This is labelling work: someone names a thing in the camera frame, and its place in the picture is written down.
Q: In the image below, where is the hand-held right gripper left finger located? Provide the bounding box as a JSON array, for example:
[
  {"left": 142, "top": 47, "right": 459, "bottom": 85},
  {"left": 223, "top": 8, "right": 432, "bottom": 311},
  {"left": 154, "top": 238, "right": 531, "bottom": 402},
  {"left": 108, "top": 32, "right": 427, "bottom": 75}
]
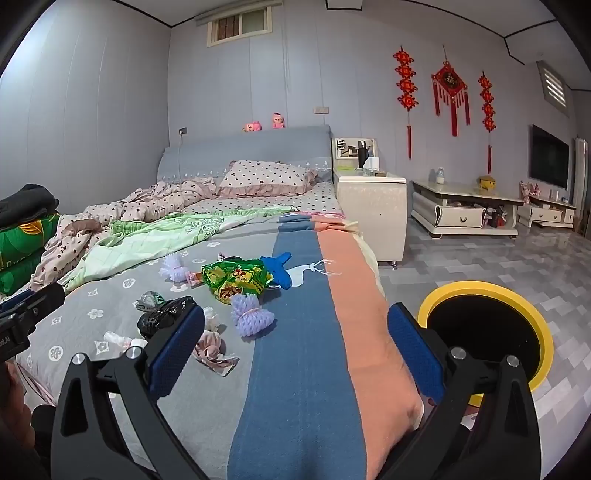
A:
[{"left": 51, "top": 304, "right": 206, "bottom": 480}]

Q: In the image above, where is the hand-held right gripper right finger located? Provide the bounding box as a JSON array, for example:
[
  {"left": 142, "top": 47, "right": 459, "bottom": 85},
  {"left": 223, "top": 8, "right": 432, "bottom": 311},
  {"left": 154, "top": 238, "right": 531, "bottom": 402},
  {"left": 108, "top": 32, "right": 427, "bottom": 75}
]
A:
[{"left": 387, "top": 302, "right": 541, "bottom": 480}]

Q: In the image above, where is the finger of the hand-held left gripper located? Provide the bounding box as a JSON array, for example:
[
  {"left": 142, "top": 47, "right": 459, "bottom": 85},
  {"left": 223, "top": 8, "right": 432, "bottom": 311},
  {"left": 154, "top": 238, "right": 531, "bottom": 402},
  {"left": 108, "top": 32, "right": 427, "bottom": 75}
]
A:
[{"left": 0, "top": 281, "right": 66, "bottom": 324}]

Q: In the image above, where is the pink wrapper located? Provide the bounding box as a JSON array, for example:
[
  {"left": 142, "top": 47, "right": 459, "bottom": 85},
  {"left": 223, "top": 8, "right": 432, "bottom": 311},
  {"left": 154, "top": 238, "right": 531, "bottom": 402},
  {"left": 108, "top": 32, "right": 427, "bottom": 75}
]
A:
[{"left": 194, "top": 330, "right": 240, "bottom": 377}]

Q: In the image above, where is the shiny black plastic bag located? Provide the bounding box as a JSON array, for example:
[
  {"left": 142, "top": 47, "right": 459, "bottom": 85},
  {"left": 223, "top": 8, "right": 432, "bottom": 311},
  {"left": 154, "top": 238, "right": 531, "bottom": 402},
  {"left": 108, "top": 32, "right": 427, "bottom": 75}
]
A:
[{"left": 137, "top": 296, "right": 197, "bottom": 340}]

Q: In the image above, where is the silver green wrapper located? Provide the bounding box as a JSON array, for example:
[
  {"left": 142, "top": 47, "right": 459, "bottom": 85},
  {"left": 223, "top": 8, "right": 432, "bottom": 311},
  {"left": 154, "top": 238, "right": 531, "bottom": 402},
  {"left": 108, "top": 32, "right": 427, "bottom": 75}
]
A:
[{"left": 135, "top": 291, "right": 166, "bottom": 311}]

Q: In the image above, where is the yellow rimmed black trash bin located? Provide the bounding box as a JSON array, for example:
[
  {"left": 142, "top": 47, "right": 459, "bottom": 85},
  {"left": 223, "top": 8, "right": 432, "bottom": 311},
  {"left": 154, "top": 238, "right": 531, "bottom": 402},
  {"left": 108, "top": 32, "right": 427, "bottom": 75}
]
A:
[{"left": 417, "top": 281, "right": 555, "bottom": 407}]

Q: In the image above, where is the purple foam fruit net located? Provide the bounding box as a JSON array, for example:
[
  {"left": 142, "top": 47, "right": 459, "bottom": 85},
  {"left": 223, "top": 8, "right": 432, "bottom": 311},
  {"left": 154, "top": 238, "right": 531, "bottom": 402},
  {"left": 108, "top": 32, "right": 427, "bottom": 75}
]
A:
[{"left": 230, "top": 294, "right": 274, "bottom": 340}]

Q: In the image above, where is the small purple doll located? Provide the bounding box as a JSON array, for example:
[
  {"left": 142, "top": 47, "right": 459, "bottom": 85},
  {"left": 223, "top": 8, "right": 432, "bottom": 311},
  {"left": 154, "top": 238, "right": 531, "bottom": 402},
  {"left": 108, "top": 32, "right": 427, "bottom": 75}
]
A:
[{"left": 159, "top": 253, "right": 190, "bottom": 283}]

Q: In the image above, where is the green snack packet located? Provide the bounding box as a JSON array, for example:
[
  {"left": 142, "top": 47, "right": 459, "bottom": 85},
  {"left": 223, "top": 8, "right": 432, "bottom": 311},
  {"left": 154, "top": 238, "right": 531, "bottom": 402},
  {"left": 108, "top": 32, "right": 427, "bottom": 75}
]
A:
[{"left": 202, "top": 258, "right": 274, "bottom": 305}]

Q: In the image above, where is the blue glove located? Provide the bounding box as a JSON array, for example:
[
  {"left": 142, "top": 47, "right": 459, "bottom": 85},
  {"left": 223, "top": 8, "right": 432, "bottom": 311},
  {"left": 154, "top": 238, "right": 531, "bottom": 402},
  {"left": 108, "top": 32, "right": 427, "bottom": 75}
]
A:
[{"left": 259, "top": 251, "right": 294, "bottom": 291}]

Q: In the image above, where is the folded green quilt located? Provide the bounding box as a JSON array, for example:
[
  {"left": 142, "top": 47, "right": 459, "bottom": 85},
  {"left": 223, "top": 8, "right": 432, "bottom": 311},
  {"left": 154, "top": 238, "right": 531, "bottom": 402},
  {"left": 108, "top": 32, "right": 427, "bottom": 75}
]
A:
[{"left": 0, "top": 213, "right": 61, "bottom": 296}]

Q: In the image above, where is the folded black cloth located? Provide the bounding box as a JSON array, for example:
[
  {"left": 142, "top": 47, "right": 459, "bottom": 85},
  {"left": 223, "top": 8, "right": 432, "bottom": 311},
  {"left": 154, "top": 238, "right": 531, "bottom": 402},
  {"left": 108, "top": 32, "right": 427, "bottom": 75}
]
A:
[{"left": 0, "top": 184, "right": 60, "bottom": 228}]

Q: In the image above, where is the bed with patterned blanket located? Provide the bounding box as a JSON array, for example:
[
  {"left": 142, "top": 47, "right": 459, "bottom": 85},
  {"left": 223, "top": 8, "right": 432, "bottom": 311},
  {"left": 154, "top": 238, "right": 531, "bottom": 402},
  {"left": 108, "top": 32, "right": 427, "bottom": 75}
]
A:
[{"left": 14, "top": 210, "right": 426, "bottom": 480}]

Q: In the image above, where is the green patterned blanket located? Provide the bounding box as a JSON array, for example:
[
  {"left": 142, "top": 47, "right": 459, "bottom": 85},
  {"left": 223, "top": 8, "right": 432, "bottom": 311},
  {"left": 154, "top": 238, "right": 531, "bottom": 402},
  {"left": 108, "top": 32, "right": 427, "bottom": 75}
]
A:
[{"left": 60, "top": 205, "right": 296, "bottom": 294}]

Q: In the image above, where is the white coffee table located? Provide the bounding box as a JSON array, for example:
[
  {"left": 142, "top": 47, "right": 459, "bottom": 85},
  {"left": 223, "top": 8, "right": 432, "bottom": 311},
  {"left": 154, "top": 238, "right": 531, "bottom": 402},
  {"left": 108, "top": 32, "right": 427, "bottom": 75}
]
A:
[{"left": 411, "top": 179, "right": 525, "bottom": 238}]

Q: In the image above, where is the cream bedside cabinet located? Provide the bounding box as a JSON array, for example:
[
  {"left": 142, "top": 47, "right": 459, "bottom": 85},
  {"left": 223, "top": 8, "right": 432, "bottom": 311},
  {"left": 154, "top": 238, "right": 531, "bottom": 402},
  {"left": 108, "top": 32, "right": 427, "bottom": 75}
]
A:
[{"left": 332, "top": 137, "right": 408, "bottom": 268}]

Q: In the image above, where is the pink dotted quilt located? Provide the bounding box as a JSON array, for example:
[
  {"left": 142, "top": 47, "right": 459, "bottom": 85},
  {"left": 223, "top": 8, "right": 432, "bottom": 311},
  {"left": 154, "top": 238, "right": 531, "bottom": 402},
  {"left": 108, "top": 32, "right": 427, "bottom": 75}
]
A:
[{"left": 30, "top": 178, "right": 218, "bottom": 291}]

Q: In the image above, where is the white television stand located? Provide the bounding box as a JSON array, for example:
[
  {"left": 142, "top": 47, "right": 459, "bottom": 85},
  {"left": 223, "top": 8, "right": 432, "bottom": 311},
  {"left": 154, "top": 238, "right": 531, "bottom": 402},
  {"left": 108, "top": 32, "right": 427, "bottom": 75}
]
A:
[{"left": 517, "top": 194, "right": 578, "bottom": 229}]

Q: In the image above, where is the pink dotted pillow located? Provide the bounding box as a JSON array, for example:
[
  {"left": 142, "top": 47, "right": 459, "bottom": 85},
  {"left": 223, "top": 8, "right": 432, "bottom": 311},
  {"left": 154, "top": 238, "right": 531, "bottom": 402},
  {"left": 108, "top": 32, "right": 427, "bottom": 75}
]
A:
[{"left": 217, "top": 160, "right": 319, "bottom": 199}]

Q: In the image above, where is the grey bed headboard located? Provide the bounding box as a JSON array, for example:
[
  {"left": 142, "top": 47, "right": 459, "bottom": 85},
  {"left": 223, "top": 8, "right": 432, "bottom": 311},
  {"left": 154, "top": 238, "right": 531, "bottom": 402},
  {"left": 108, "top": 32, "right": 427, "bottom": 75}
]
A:
[{"left": 157, "top": 124, "right": 333, "bottom": 185}]

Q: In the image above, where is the white standing air conditioner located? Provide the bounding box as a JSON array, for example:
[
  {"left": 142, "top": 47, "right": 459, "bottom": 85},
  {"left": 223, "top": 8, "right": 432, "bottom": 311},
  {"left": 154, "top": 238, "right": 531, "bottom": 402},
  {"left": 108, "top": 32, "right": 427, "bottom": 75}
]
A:
[{"left": 573, "top": 136, "right": 589, "bottom": 232}]

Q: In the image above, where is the long red knot decoration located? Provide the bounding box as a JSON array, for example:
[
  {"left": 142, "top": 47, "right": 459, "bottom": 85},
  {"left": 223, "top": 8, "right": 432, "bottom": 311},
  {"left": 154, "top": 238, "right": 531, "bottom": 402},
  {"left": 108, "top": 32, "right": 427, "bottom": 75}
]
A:
[
  {"left": 393, "top": 45, "right": 420, "bottom": 160},
  {"left": 478, "top": 70, "right": 496, "bottom": 174}
]

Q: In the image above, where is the red diamond tassel decoration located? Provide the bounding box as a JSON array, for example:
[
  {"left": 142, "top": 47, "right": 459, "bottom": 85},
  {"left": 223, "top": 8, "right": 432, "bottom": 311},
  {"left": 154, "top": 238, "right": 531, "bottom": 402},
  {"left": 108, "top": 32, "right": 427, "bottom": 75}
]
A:
[{"left": 431, "top": 46, "right": 471, "bottom": 137}]

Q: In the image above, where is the louvred vent window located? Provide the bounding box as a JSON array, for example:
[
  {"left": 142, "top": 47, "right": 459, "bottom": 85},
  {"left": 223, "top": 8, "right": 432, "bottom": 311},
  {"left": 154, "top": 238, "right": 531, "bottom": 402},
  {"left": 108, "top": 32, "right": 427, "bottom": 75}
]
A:
[{"left": 536, "top": 61, "right": 570, "bottom": 112}]

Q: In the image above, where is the black wall television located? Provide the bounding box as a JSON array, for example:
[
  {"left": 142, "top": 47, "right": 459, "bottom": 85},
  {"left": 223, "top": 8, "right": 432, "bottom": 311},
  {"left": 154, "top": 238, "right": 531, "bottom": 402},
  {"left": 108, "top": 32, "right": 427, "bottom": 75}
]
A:
[{"left": 529, "top": 124, "right": 570, "bottom": 189}]

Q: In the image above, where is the small wall window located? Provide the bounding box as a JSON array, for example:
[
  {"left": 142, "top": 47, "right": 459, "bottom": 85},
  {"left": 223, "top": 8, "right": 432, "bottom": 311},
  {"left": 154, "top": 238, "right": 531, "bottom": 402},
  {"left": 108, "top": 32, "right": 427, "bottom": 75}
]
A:
[{"left": 206, "top": 10, "right": 273, "bottom": 48}]

